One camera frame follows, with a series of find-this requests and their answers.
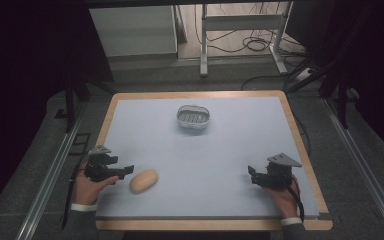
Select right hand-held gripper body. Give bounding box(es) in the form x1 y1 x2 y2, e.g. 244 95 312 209
252 152 303 192

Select dark curtain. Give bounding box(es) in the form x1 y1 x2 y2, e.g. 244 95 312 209
286 0 384 164
0 0 114 224

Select white power strip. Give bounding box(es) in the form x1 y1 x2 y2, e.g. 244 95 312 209
294 67 315 83

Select person's left hand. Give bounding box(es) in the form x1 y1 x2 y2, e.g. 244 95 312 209
73 165 120 206

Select tan oval bread roll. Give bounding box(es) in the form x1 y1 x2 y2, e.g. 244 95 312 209
129 168 160 195

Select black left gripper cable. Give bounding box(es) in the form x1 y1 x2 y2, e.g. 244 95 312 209
60 151 92 232

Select aluminium rail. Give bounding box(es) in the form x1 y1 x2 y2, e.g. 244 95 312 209
14 108 88 240
322 97 384 240

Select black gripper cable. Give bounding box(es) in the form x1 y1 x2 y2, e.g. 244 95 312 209
286 175 306 224
60 151 92 232

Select black metal stand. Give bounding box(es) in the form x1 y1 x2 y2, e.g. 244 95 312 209
319 63 361 130
54 74 93 135

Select grey cabinet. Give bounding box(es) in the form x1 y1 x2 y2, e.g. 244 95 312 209
88 5 179 58

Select person's right hand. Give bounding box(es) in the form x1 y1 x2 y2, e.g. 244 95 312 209
263 175 302 220

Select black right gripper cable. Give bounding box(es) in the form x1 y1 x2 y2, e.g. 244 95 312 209
286 175 306 224

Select white metal desk frame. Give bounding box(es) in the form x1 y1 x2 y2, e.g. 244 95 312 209
199 2 295 78

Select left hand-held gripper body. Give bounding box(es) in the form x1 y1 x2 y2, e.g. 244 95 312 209
84 144 126 183

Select black floor cables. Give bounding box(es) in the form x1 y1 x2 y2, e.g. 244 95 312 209
194 2 309 56

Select light blue table mat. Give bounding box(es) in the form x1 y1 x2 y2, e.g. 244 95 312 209
95 96 321 220

